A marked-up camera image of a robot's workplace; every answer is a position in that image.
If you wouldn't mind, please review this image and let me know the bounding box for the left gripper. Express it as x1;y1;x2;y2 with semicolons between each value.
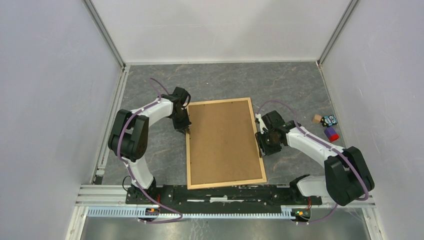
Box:
170;107;192;136

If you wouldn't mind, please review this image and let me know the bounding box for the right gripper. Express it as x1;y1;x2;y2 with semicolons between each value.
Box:
254;129;282;158

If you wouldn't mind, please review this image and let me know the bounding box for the brown backing board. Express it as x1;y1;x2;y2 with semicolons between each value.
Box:
188;100;264;186

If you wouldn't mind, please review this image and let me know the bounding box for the wooden picture frame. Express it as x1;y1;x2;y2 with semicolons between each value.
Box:
185;97;268;191

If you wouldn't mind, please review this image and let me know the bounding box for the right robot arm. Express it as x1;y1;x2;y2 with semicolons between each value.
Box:
254;110;375;206

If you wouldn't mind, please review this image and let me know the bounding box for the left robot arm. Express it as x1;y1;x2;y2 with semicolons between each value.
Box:
107;87;192;204

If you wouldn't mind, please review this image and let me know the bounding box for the small wooden cube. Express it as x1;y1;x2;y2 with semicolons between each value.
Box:
312;114;323;124

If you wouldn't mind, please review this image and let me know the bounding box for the red purple block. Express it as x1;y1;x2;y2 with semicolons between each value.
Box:
324;126;340;143

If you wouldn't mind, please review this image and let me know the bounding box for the black blue toy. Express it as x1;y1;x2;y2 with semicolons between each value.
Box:
320;114;339;128

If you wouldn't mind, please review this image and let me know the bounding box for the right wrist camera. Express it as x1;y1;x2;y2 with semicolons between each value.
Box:
255;113;268;134

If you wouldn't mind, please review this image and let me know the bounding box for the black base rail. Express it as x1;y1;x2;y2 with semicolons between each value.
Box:
125;184;323;216

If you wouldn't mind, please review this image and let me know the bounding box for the white slotted cable duct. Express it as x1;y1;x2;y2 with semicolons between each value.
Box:
86;206;310;221

